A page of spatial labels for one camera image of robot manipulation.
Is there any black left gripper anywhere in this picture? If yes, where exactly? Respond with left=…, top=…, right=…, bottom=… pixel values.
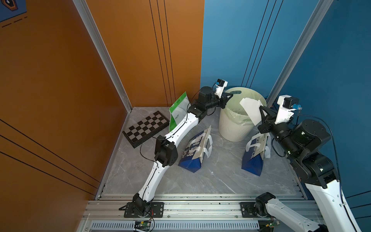
left=203, top=92, right=233, bottom=112

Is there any white receipt green bag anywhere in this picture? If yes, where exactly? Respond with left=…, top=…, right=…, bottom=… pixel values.
left=240, top=98, right=263, bottom=126

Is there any blue white bag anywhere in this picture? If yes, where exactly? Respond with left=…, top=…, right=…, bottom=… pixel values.
left=242, top=133, right=271, bottom=176
left=178, top=126, right=213, bottom=173

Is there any green white paper bag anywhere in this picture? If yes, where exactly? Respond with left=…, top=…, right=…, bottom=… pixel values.
left=169, top=92, right=189, bottom=132

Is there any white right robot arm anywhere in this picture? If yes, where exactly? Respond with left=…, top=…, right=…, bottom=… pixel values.
left=255, top=106, right=361, bottom=232

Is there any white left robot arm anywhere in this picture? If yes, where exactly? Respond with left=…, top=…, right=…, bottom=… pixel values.
left=130, top=79, right=233, bottom=217

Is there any pale green trash bin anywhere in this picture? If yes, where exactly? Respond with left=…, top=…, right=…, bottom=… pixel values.
left=219, top=87, right=266, bottom=142

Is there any brown checkered chessboard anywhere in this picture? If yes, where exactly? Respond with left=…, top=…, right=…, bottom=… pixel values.
left=122, top=111, right=170, bottom=148

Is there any green circuit board right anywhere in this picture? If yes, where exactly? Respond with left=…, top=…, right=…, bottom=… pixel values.
left=258, top=221, right=280, bottom=232

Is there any green circuit board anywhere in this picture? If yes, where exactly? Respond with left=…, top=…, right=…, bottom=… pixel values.
left=258, top=221, right=280, bottom=232
left=133, top=220, right=151, bottom=232

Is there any green circuit board left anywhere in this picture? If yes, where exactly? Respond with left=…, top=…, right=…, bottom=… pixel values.
left=133, top=220, right=151, bottom=232

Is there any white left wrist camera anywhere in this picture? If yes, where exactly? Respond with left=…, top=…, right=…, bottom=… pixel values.
left=214, top=79, right=228, bottom=98

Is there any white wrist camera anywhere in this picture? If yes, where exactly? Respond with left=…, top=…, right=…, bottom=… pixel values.
left=275, top=95, right=302, bottom=125
left=214, top=79, right=228, bottom=98

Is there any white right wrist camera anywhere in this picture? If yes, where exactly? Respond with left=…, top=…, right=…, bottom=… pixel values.
left=275, top=95, right=302, bottom=125

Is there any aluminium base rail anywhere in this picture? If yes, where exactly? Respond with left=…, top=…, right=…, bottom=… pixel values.
left=76, top=193, right=331, bottom=232

